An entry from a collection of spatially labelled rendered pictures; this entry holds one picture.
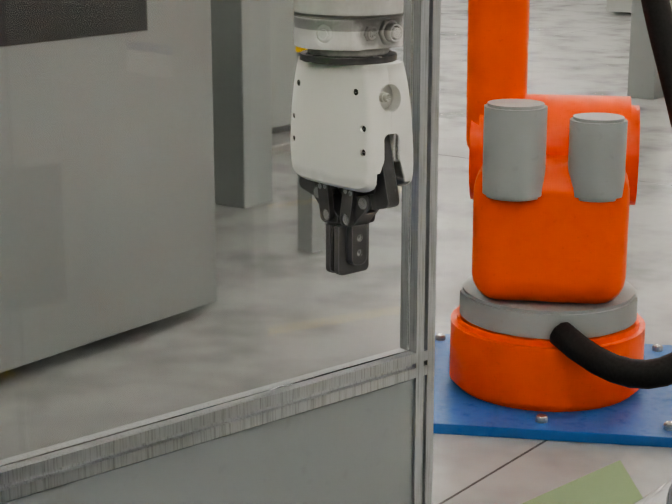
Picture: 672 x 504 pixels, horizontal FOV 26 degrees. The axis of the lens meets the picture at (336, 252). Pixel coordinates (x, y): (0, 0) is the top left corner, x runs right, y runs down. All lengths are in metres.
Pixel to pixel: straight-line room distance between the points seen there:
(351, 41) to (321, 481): 1.22
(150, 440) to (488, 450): 2.68
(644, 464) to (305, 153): 3.47
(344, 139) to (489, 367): 3.72
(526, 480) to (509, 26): 1.49
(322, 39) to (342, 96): 0.05
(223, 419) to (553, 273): 2.78
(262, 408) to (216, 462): 0.10
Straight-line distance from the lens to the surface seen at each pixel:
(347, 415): 2.21
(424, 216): 2.22
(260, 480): 2.13
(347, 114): 1.10
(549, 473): 4.43
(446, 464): 4.46
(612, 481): 1.48
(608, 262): 4.72
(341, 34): 1.09
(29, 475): 1.90
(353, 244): 1.14
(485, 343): 4.79
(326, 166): 1.13
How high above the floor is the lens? 1.71
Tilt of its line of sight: 14 degrees down
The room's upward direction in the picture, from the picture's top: straight up
